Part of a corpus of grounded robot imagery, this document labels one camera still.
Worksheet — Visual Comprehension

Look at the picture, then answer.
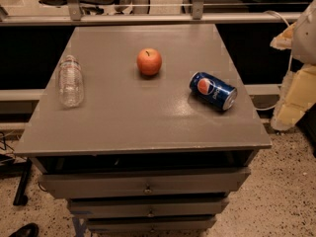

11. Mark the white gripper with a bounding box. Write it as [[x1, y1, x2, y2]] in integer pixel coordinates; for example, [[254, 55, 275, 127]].
[[270, 0, 316, 131]]

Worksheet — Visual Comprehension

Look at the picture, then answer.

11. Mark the blue pepsi can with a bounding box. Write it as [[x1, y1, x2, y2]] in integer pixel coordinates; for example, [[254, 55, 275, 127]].
[[190, 72, 237, 111]]

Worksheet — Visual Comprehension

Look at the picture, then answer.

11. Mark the red apple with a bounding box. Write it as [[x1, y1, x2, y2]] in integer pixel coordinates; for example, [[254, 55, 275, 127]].
[[136, 48, 162, 76]]

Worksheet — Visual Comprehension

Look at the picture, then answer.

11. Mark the middle grey drawer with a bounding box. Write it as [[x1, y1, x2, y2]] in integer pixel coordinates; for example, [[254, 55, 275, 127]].
[[68, 197, 228, 218]]

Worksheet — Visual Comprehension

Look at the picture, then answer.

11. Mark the grey drawer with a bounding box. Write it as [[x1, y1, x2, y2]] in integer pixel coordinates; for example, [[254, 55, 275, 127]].
[[39, 167, 250, 198], [86, 215, 216, 232], [68, 197, 228, 218]]

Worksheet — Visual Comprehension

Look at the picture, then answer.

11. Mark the grey drawer cabinet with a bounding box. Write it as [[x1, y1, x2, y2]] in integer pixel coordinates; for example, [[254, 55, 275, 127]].
[[14, 24, 273, 234]]

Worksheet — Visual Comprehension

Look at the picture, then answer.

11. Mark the bottom grey drawer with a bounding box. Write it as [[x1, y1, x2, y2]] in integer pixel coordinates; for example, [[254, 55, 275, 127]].
[[86, 215, 216, 232]]

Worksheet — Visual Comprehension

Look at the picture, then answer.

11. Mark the clear plastic water bottle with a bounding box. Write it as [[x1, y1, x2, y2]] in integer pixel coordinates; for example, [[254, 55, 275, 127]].
[[58, 55, 84, 108]]

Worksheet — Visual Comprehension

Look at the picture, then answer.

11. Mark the grey metal railing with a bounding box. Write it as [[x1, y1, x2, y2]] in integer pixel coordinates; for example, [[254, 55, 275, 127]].
[[0, 0, 308, 26]]

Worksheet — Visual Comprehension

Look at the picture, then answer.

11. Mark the top grey drawer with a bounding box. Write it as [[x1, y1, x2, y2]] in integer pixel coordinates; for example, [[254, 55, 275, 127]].
[[39, 167, 250, 198]]

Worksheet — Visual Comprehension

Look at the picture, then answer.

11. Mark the black stand leg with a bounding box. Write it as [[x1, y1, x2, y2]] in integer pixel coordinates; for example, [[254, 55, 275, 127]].
[[13, 159, 32, 206]]

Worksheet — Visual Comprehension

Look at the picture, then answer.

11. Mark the black shoe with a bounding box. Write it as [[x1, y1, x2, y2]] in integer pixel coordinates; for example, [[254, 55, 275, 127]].
[[9, 223, 39, 237]]

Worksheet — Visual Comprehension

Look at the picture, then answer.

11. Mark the white cable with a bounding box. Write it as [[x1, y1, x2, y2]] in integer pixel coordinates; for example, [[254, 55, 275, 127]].
[[254, 10, 294, 113]]

